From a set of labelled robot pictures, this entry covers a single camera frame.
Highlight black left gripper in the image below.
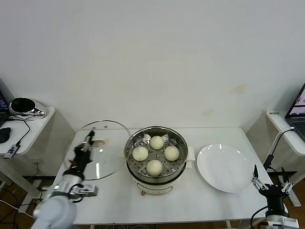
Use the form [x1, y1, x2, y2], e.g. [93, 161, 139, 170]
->
[63, 130, 96, 178]

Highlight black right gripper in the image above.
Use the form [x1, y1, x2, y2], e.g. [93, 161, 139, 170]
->
[252, 164, 294, 215]

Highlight glass lid with cream handle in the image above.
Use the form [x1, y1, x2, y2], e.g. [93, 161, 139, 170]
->
[64, 120, 131, 181]

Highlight white steamed baozi bun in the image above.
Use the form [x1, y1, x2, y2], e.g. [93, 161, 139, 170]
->
[146, 159, 163, 177]
[132, 146, 148, 162]
[149, 135, 164, 150]
[164, 146, 180, 162]

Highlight steel perforated steamer basket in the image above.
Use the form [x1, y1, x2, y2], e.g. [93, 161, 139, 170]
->
[124, 126, 189, 183]

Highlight white round plate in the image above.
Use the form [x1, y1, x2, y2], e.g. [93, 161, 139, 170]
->
[196, 143, 254, 193]

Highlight white side table with mouse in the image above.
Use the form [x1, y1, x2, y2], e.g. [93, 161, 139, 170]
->
[0, 106, 76, 213]

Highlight white side table with label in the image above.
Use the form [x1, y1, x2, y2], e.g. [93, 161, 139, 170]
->
[245, 111, 305, 207]

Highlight grey laptop with pink screen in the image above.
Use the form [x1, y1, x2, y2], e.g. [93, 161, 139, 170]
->
[284, 82, 305, 141]

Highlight chrome rounded device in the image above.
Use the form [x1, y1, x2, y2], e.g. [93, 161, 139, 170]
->
[8, 97, 46, 120]

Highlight white electric cooker base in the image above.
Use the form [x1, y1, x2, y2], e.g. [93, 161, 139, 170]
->
[117, 145, 195, 197]

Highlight grey usb hub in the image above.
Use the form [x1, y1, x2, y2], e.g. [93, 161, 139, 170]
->
[2, 144, 20, 160]

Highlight black computer mouse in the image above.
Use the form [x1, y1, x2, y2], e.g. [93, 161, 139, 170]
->
[0, 127, 11, 144]

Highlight black laptop with dark screen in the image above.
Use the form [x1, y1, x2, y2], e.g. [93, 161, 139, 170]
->
[0, 80, 11, 127]

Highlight black laptop power cable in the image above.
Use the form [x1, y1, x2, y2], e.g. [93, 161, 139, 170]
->
[263, 127, 295, 167]

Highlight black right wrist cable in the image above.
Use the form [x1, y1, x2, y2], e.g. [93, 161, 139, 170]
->
[250, 206, 270, 229]

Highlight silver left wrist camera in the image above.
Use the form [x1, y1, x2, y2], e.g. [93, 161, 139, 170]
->
[78, 185, 99, 198]

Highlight black usb cable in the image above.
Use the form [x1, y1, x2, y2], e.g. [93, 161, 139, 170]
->
[4, 116, 31, 146]

